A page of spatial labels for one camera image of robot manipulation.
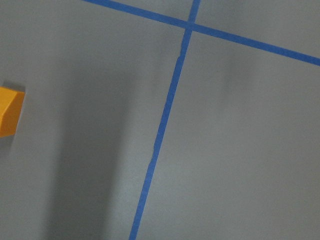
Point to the orange toy block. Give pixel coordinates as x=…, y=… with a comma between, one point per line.
x=11, y=103

